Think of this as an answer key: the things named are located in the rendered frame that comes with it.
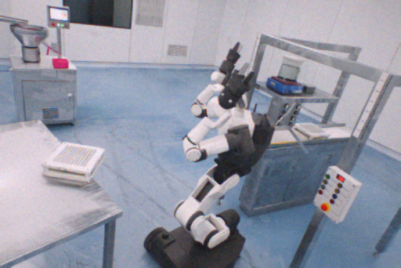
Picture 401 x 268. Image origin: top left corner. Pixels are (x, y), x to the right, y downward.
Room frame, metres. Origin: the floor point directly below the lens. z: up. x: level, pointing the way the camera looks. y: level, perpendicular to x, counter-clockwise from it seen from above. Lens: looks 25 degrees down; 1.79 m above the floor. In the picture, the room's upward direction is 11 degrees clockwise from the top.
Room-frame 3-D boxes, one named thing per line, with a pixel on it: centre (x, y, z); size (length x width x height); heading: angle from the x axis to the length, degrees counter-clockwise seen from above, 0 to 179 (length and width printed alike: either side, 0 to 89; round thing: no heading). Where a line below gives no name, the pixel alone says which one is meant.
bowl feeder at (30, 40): (3.22, 2.03, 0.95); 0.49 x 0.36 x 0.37; 129
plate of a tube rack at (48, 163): (1.28, 0.63, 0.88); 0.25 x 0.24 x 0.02; 3
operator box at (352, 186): (1.31, -0.81, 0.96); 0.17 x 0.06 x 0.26; 31
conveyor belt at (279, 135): (2.45, -1.05, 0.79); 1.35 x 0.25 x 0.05; 121
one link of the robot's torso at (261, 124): (1.56, -0.27, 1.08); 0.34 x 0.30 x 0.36; 0
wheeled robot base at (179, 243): (1.54, -0.21, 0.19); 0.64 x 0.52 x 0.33; 137
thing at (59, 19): (3.45, 1.89, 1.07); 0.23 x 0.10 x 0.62; 129
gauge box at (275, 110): (2.04, -0.61, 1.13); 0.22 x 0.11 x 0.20; 121
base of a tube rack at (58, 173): (1.28, 0.63, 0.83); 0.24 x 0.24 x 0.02; 3
